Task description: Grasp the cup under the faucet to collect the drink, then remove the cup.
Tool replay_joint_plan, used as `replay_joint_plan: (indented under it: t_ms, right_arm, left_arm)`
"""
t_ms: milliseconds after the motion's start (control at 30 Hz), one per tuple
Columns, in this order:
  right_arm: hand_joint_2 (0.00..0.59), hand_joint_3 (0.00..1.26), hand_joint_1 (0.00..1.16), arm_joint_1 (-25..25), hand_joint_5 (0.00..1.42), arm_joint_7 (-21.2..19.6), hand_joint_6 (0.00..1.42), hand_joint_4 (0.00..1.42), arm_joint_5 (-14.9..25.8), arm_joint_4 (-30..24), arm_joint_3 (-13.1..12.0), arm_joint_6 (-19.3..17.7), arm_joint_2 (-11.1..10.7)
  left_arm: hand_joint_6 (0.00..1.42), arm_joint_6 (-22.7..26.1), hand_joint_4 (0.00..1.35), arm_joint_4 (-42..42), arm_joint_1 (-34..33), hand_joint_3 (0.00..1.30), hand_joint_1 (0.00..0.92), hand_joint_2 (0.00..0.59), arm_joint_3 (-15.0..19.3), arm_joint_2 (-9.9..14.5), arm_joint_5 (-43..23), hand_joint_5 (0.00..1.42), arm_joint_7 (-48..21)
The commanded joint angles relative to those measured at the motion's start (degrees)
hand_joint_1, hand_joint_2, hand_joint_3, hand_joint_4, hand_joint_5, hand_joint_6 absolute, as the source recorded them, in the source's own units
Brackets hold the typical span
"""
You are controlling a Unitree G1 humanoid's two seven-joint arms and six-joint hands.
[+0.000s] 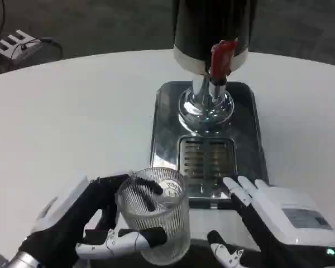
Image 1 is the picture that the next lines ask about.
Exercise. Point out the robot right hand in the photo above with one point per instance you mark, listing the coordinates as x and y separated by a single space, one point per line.
290 223

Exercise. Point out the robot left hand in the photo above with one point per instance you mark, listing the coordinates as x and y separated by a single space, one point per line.
72 212

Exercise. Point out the clear ribbed glass cup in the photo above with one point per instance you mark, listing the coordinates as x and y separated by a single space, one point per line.
159 215

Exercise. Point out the silver left robot forearm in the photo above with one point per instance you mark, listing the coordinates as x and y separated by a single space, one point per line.
19 259

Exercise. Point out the steel drip tray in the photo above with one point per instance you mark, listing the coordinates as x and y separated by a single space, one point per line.
206 145

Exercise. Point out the grey power strip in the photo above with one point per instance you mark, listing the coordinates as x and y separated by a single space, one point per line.
15 46

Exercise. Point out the black drink dispenser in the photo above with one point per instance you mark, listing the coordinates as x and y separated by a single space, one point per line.
212 50

